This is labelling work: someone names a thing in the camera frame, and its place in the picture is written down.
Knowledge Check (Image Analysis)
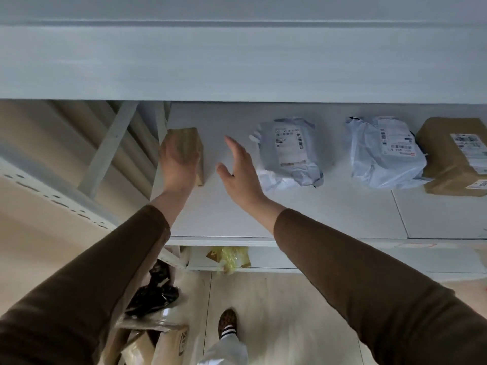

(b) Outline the glossy yellowish cardboard box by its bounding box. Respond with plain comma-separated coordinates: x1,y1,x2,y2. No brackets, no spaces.
162,127,205,187

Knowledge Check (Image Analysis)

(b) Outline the person's right hand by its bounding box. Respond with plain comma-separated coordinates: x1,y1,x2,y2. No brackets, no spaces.
216,135,269,214

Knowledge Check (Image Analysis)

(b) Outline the large printed cardboard box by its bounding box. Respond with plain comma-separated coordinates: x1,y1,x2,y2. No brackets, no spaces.
97,311,190,365

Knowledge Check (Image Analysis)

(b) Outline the person's left hand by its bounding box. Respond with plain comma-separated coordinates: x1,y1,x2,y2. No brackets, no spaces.
157,132,201,195

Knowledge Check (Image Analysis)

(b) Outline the yellow plastic bag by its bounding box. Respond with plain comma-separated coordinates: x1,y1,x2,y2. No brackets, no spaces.
206,246,252,275

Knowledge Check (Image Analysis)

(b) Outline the person's right forearm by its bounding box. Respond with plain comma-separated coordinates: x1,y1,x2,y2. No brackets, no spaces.
247,196,487,365

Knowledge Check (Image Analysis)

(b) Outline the black plastic bag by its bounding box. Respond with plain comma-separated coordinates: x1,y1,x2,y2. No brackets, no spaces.
124,259,180,318

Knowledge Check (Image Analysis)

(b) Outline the grey mailer bag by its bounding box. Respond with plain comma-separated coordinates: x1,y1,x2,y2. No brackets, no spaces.
249,117,325,192
344,116,433,190

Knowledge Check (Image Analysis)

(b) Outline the person's brown shoe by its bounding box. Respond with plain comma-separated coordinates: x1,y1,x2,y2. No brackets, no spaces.
217,308,238,340

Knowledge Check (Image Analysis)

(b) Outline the narrow cardboard box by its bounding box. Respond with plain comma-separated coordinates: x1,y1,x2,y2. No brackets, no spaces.
415,117,487,197

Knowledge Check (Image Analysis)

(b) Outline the white metal shelving rack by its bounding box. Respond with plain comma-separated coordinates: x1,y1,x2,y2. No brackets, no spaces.
0,0,487,284

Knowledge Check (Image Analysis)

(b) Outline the person's left forearm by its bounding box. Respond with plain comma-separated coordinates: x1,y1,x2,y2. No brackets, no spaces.
0,188,193,365

